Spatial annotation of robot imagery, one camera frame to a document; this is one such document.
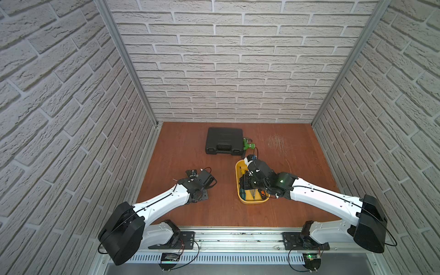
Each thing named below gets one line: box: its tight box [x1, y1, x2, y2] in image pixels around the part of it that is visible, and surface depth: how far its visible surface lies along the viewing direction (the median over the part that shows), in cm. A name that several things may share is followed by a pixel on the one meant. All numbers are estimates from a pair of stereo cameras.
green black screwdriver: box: [240, 188, 247, 201], surface depth 87 cm
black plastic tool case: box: [205, 127, 244, 156], surface depth 103 cm
